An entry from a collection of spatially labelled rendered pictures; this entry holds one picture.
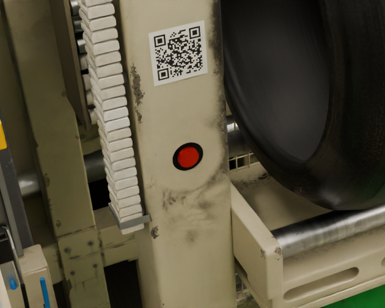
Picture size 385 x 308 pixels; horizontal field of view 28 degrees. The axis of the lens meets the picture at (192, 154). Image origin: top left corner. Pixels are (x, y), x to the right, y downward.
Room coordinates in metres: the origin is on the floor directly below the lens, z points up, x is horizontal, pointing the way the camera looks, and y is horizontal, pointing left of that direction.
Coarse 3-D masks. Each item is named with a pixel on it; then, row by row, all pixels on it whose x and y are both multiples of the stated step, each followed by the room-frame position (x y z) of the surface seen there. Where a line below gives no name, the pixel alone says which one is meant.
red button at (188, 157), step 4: (184, 148) 0.88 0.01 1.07; (188, 148) 0.88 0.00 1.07; (192, 148) 0.88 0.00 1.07; (180, 152) 0.88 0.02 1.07; (184, 152) 0.88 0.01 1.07; (188, 152) 0.88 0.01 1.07; (192, 152) 0.88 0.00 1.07; (196, 152) 0.88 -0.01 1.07; (180, 156) 0.88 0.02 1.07; (184, 156) 0.88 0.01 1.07; (188, 156) 0.88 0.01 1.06; (192, 156) 0.88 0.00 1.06; (196, 156) 0.88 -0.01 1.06; (180, 160) 0.88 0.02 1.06; (184, 160) 0.88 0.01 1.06; (188, 160) 0.88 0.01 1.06; (192, 160) 0.88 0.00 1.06; (196, 160) 0.88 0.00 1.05; (180, 164) 0.88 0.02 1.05; (184, 164) 0.88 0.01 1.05; (188, 164) 0.88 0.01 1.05; (192, 164) 0.88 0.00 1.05
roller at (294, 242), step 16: (368, 208) 0.91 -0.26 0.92; (384, 208) 0.91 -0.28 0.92; (304, 224) 0.88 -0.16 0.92; (320, 224) 0.88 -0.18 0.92; (336, 224) 0.88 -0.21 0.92; (352, 224) 0.89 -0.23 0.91; (368, 224) 0.89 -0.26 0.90; (384, 224) 0.91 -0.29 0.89; (288, 240) 0.86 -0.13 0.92; (304, 240) 0.86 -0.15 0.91; (320, 240) 0.87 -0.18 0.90; (336, 240) 0.88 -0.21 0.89; (288, 256) 0.85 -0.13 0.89
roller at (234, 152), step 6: (234, 132) 1.15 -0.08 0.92; (240, 132) 1.15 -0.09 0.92; (228, 138) 1.14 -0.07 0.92; (234, 138) 1.14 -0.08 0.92; (240, 138) 1.14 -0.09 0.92; (228, 144) 1.13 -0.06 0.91; (234, 144) 1.13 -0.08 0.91; (240, 144) 1.13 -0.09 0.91; (246, 144) 1.14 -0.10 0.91; (234, 150) 1.13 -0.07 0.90; (240, 150) 1.13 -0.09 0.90; (246, 150) 1.14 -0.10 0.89
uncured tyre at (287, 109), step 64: (256, 0) 1.30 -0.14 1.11; (320, 0) 0.85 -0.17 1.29; (384, 0) 0.80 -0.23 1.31; (256, 64) 1.24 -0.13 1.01; (320, 64) 1.26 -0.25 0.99; (384, 64) 0.78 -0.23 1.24; (256, 128) 1.06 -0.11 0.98; (320, 128) 1.14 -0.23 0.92; (384, 128) 0.77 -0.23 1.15; (320, 192) 0.86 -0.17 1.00; (384, 192) 0.80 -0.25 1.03
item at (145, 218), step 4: (108, 204) 0.91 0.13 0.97; (112, 212) 0.88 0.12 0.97; (116, 216) 0.87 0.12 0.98; (140, 216) 0.87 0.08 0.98; (144, 216) 0.87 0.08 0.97; (148, 216) 0.87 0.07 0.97; (116, 220) 0.87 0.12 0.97; (128, 220) 0.86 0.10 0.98; (132, 220) 0.86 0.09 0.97; (136, 220) 0.86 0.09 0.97; (140, 220) 0.87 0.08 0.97; (144, 220) 0.87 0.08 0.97; (148, 220) 0.87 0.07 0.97; (120, 224) 0.86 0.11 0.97; (124, 224) 0.86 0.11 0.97; (128, 224) 0.86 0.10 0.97; (132, 224) 0.86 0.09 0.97; (136, 224) 0.86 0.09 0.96; (120, 228) 0.86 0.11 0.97; (124, 228) 0.86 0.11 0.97
